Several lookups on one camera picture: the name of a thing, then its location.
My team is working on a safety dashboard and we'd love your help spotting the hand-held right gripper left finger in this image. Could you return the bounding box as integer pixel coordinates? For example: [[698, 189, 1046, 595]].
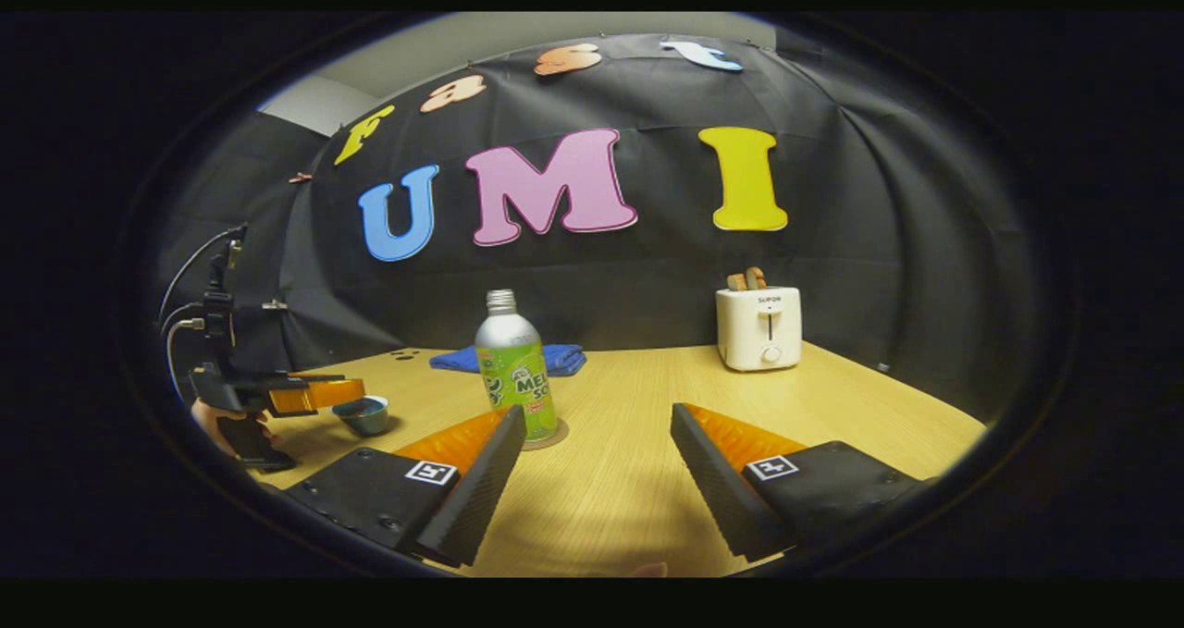
[[282, 404, 528, 569]]

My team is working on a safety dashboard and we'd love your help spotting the black backdrop cloth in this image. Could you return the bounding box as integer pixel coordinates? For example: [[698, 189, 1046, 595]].
[[153, 34, 1037, 425]]

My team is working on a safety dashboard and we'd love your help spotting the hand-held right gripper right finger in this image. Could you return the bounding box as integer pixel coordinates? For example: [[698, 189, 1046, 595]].
[[671, 402, 935, 562]]

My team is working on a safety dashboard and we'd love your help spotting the silver green water bottle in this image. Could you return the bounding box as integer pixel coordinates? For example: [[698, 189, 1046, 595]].
[[475, 289, 560, 444]]

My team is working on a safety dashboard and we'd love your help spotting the round brown coaster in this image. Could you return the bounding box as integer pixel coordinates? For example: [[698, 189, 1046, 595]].
[[518, 418, 570, 451]]

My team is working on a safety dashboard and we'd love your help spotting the white toaster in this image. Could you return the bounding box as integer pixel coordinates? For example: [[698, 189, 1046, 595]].
[[715, 285, 803, 373]]

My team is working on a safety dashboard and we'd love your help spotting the blue towel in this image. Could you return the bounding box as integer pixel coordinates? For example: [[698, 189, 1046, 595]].
[[428, 343, 587, 377]]

